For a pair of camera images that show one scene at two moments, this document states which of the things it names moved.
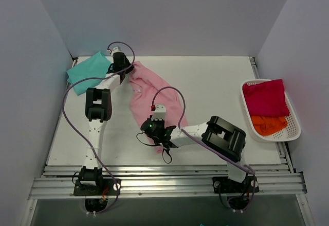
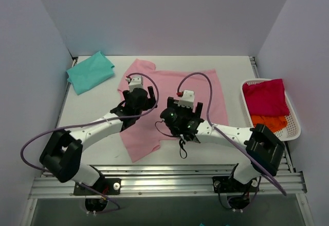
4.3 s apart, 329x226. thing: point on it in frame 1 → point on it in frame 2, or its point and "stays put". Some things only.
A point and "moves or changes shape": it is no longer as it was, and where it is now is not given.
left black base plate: [104, 187] stays put
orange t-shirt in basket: [267, 125] stays put
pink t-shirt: [148, 89] moves or changes shape
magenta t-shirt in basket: [266, 99] stays put
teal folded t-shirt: [94, 67] stays put
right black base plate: [223, 185] stays put
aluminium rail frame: [276, 181] stays put
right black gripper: [167, 138] → [185, 110]
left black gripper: [127, 68] → [143, 98]
